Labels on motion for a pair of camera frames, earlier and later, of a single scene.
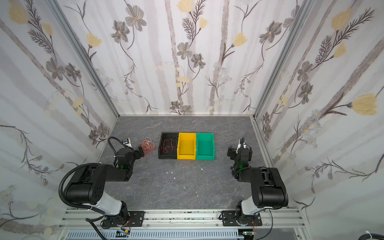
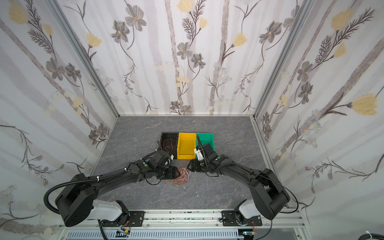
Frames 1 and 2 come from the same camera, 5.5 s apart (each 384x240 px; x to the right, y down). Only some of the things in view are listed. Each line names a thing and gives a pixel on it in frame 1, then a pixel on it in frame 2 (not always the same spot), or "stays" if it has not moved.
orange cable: [147, 146] to [177, 181]
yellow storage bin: [186, 146] stays
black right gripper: [233, 151] to [193, 166]
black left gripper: [139, 151] to [172, 172]
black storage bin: [168, 145] stays
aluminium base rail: [277, 224] stays
